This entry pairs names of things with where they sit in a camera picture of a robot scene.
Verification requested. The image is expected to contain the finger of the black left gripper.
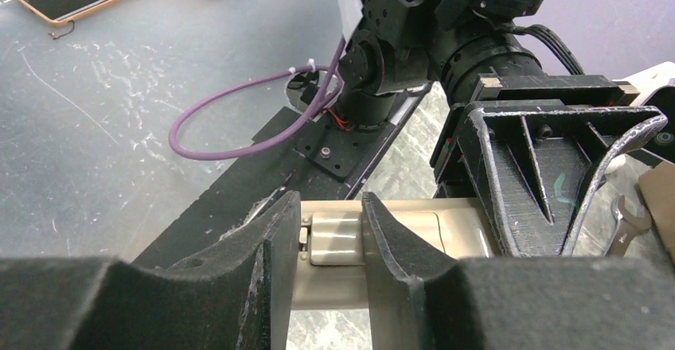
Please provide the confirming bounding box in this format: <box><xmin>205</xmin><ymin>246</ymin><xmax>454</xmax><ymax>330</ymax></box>
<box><xmin>458</xmin><ymin>101</ymin><xmax>663</xmax><ymax>257</ymax></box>

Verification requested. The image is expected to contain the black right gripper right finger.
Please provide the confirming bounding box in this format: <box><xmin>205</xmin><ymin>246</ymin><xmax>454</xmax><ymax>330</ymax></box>
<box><xmin>362</xmin><ymin>192</ymin><xmax>674</xmax><ymax>349</ymax></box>

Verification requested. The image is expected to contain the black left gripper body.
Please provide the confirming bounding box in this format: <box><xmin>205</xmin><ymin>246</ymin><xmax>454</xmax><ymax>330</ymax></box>
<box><xmin>429</xmin><ymin>31</ymin><xmax>627</xmax><ymax>198</ymax></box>

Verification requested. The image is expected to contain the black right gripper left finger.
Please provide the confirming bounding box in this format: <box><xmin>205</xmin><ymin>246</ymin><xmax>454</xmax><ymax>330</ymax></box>
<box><xmin>1</xmin><ymin>192</ymin><xmax>301</xmax><ymax>349</ymax></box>

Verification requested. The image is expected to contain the white remote control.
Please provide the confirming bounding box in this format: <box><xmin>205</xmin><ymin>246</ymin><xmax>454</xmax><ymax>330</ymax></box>
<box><xmin>292</xmin><ymin>198</ymin><xmax>498</xmax><ymax>310</ymax></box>

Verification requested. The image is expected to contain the beige battery compartment cover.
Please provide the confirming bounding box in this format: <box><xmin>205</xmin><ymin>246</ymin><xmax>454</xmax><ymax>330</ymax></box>
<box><xmin>308</xmin><ymin>211</ymin><xmax>446</xmax><ymax>266</ymax></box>

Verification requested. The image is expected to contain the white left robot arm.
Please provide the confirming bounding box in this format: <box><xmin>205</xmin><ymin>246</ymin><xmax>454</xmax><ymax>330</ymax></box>
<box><xmin>337</xmin><ymin>0</ymin><xmax>667</xmax><ymax>257</ymax></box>

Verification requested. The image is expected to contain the silver open-end wrench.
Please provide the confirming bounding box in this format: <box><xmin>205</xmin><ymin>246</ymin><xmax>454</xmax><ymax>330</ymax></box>
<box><xmin>604</xmin><ymin>195</ymin><xmax>654</xmax><ymax>257</ymax></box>

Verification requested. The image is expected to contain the tan plastic toolbox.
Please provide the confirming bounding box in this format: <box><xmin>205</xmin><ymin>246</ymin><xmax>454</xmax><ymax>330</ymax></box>
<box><xmin>638</xmin><ymin>161</ymin><xmax>674</xmax><ymax>263</ymax></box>

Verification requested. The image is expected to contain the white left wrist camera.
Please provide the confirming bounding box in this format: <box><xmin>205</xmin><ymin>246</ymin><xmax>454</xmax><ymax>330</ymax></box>
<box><xmin>622</xmin><ymin>61</ymin><xmax>674</xmax><ymax>167</ymax></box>

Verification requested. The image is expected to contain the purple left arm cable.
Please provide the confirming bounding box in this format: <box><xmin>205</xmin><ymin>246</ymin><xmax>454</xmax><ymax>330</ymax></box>
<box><xmin>167</xmin><ymin>33</ymin><xmax>349</xmax><ymax>162</ymax></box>

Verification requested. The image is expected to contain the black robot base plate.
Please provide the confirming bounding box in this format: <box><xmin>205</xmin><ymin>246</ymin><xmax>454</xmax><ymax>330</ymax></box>
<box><xmin>133</xmin><ymin>84</ymin><xmax>431</xmax><ymax>269</ymax></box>

